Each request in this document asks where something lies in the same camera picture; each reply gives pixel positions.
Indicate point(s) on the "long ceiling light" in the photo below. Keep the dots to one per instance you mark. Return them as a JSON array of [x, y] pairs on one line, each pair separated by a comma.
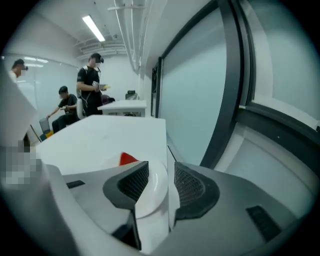
[[93, 28]]

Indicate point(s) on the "white plate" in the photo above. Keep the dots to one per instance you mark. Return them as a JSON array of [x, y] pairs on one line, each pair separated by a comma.
[[155, 190]]

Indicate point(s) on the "red watermelon slice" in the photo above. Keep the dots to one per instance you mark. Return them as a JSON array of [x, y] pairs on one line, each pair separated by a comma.
[[127, 158]]

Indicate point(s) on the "white ceiling pipes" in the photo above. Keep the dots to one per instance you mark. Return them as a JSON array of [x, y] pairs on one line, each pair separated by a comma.
[[130, 32]]

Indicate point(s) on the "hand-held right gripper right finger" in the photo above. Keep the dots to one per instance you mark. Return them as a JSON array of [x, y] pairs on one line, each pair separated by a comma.
[[197, 192]]

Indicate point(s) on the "grey waste bin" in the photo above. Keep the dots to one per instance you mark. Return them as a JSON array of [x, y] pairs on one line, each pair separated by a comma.
[[44, 125]]

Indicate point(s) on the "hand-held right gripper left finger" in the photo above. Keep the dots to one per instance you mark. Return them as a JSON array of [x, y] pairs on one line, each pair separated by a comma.
[[125, 185]]

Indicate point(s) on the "black framed glass partition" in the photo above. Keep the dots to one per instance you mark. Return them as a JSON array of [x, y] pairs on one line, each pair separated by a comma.
[[195, 87]]

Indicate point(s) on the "white table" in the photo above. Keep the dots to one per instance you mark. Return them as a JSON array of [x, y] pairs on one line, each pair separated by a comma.
[[125, 104], [100, 135]]

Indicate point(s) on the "black bag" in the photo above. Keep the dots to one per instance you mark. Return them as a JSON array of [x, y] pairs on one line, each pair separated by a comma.
[[131, 95]]

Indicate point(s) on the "white chair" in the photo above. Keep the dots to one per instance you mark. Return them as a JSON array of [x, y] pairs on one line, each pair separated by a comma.
[[80, 108]]

